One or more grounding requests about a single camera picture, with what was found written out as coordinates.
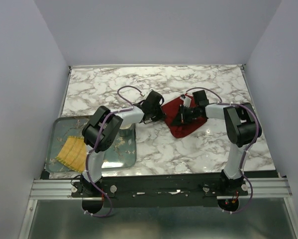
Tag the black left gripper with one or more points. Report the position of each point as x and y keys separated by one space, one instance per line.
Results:
x=160 y=115

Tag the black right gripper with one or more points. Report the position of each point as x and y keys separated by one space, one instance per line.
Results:
x=181 y=119

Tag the red cloth napkin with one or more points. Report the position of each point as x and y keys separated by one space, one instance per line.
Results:
x=199 y=99

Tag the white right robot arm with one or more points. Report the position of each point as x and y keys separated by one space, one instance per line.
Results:
x=242 y=129

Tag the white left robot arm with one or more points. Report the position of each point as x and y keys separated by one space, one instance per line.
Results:
x=103 y=127

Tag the white cup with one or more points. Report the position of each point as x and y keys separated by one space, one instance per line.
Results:
x=126 y=130

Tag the floral metal tray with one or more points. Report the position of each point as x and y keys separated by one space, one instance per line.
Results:
x=121 y=154

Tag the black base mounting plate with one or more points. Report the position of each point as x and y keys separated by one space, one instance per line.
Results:
x=102 y=198

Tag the yellow woven coaster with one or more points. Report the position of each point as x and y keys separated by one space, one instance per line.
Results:
x=73 y=154

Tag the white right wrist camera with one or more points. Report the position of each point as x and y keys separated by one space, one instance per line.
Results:
x=186 y=100

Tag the aluminium frame rail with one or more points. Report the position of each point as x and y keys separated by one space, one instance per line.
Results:
x=62 y=189

